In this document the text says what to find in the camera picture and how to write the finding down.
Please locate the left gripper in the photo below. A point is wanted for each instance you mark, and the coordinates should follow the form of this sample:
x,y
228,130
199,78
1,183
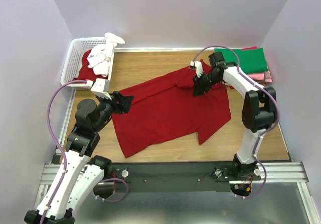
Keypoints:
x,y
124,105

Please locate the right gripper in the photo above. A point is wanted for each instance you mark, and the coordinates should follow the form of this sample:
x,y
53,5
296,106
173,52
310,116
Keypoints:
x,y
199,88

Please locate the dark red t-shirt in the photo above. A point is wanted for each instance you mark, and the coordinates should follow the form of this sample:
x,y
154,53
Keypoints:
x,y
164,109

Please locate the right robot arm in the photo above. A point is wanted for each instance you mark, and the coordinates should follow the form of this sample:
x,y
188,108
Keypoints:
x,y
259,112

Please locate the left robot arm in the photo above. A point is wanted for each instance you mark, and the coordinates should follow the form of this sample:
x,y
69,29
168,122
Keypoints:
x,y
79,171

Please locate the red t-shirt in basket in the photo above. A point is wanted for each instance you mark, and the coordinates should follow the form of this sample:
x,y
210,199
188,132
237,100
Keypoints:
x,y
86,73

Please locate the white t-shirt in basket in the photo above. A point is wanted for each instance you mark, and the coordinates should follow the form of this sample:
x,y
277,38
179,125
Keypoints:
x,y
100,56

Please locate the folded green t-shirt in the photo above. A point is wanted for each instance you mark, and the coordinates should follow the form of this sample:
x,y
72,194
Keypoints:
x,y
251,60

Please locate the folded mauve t-shirt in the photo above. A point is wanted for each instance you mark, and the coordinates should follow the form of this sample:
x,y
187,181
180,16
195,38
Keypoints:
x,y
265,81

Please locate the folded magenta t-shirt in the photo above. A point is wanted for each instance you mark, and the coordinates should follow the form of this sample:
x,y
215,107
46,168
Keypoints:
x,y
249,48

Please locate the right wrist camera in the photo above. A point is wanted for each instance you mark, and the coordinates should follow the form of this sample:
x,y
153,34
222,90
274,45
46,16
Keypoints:
x,y
197,67

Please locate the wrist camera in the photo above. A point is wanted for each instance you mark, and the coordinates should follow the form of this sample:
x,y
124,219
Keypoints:
x,y
99,87
197,67

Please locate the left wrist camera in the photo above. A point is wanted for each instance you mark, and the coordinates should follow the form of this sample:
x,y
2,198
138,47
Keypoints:
x,y
99,87

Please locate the white wall trim strip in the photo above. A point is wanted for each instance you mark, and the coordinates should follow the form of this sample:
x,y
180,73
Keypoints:
x,y
156,49

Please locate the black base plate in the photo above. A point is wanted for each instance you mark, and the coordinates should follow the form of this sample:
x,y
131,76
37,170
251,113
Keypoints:
x,y
165,177

